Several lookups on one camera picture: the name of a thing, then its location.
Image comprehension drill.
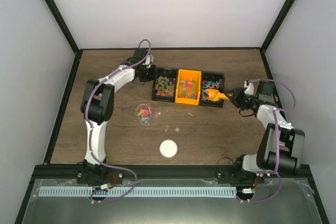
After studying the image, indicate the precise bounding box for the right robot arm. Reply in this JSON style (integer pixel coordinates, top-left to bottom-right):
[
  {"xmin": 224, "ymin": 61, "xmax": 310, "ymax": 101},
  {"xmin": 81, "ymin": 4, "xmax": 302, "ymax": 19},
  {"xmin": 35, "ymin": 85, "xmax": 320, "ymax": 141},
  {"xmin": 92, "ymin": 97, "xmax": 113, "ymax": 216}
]
[{"xmin": 224, "ymin": 79, "xmax": 305, "ymax": 184}]

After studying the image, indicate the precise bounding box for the black frame base bar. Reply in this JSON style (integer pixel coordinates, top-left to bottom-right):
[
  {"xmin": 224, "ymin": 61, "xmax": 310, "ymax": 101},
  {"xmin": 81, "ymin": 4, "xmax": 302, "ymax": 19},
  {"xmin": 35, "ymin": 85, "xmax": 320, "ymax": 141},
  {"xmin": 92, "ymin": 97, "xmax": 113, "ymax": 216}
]
[{"xmin": 33, "ymin": 163, "xmax": 310, "ymax": 185}]

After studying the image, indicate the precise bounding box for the orange plastic scoop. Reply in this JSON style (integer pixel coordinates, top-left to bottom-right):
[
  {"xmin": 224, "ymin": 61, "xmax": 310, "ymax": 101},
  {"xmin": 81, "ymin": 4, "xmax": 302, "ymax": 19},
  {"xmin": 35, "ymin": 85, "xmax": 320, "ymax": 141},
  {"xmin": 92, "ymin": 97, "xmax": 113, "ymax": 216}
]
[{"xmin": 205, "ymin": 89, "xmax": 231, "ymax": 102}]

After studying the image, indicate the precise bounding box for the white round lid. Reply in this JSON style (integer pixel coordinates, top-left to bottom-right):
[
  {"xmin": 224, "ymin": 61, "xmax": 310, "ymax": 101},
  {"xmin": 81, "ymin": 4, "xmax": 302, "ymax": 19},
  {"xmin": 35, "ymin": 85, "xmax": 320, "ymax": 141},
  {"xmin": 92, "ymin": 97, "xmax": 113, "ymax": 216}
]
[{"xmin": 159, "ymin": 140, "xmax": 178, "ymax": 158}]

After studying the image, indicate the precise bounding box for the clear plastic cup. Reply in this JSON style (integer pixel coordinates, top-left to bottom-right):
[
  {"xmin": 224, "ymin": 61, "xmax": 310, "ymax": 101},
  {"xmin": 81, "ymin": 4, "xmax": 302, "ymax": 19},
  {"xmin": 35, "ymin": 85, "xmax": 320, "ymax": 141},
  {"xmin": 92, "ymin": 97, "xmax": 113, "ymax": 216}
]
[{"xmin": 135, "ymin": 103, "xmax": 153, "ymax": 124}]

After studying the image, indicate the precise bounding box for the black bin with popsicle candies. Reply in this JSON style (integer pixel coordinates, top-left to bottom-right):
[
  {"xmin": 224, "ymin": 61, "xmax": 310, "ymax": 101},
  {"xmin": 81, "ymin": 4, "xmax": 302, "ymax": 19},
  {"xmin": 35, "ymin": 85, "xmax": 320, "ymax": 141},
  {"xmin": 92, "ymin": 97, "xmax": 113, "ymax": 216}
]
[{"xmin": 152, "ymin": 68, "xmax": 179, "ymax": 103}]

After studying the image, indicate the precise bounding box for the yellow bin with star candies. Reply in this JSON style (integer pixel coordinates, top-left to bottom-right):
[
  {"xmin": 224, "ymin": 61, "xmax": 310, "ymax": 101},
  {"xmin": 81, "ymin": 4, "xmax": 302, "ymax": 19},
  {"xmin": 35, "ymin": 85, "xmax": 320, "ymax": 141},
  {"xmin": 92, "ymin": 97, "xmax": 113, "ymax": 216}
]
[{"xmin": 175, "ymin": 69, "xmax": 202, "ymax": 105}]

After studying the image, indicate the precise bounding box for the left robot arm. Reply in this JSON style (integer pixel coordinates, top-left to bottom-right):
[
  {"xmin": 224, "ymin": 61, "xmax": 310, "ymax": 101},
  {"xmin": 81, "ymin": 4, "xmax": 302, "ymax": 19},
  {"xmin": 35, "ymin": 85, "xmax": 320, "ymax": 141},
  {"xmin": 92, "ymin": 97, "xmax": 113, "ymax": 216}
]
[{"xmin": 80, "ymin": 48, "xmax": 155, "ymax": 184}]

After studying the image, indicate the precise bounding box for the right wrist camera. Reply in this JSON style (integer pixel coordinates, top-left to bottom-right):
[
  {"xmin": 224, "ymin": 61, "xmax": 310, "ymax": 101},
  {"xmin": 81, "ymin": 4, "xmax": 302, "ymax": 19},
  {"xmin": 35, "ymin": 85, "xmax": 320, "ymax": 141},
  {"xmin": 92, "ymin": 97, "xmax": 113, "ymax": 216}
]
[{"xmin": 244, "ymin": 79, "xmax": 255, "ymax": 95}]

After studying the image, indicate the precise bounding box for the light blue slotted rail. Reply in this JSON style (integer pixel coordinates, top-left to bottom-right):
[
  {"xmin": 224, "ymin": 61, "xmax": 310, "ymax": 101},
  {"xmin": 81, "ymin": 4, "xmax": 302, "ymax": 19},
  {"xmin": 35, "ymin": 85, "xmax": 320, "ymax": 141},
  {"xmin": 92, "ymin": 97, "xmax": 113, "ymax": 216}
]
[{"xmin": 38, "ymin": 186, "xmax": 237, "ymax": 198}]

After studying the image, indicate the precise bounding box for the black bin with lollipops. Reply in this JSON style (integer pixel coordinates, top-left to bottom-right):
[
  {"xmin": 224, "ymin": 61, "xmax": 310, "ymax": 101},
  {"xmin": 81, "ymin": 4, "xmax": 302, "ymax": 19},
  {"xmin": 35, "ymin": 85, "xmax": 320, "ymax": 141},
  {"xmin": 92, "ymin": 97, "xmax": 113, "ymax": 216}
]
[{"xmin": 199, "ymin": 71, "xmax": 225, "ymax": 108}]

